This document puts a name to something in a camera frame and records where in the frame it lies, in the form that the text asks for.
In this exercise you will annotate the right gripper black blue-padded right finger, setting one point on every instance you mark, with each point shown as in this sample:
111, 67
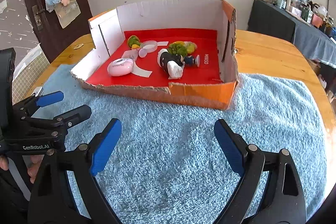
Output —
282, 200

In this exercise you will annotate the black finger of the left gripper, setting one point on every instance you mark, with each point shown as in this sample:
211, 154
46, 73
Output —
66, 120

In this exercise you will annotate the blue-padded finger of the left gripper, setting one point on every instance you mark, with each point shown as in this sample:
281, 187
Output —
27, 107

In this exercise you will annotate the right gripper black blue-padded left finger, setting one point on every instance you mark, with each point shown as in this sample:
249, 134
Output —
51, 198

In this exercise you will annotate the pink round device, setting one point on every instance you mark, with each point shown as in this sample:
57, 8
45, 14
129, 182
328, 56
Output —
120, 67

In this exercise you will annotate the yellow pink small toy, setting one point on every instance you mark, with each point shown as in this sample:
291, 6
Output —
141, 51

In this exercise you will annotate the clear plastic round lid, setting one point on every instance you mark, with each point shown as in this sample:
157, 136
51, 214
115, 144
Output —
149, 46

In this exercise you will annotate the black white sock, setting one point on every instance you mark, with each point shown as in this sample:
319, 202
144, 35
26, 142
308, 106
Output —
173, 65

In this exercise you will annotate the large green plush toy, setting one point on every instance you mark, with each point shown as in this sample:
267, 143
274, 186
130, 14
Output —
177, 49

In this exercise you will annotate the blue small figurine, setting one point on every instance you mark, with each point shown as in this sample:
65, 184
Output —
192, 61

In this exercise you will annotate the yellow-green knitted toy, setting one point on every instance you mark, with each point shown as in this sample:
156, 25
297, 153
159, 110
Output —
190, 47

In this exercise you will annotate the clear plastic jar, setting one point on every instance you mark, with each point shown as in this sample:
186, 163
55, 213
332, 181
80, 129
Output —
130, 54

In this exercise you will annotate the person's left hand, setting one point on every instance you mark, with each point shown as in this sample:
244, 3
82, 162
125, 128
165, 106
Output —
32, 170

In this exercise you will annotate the white grid pattern box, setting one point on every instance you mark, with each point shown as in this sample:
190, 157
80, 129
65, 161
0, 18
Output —
27, 72

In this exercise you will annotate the dark brown door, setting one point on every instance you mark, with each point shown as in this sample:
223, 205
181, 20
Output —
53, 38

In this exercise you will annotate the clear plastic bag on door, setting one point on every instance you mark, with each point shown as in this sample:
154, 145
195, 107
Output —
67, 14

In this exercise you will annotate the small green plush toy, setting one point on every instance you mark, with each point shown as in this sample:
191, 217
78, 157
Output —
134, 42

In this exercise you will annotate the light blue fluffy towel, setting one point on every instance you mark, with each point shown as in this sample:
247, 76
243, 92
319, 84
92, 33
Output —
168, 167

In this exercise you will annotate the orange white cardboard box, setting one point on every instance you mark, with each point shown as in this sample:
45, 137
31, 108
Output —
210, 24

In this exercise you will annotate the dark cloth covered side table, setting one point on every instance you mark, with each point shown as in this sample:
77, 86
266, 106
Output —
311, 42

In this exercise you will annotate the door handle metal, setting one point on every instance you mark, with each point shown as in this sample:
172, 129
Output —
37, 13

